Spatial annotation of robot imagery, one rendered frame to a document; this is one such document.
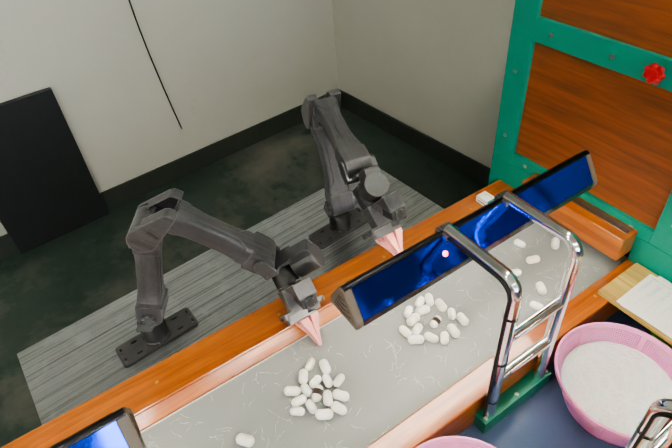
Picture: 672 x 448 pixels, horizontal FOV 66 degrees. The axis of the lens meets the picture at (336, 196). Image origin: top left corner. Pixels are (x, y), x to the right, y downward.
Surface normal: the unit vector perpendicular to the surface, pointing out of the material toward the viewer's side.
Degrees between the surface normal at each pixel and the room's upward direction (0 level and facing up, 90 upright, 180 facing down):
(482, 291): 0
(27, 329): 0
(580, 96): 90
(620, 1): 90
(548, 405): 0
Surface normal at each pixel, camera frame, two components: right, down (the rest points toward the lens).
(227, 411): -0.07, -0.77
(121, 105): 0.62, 0.46
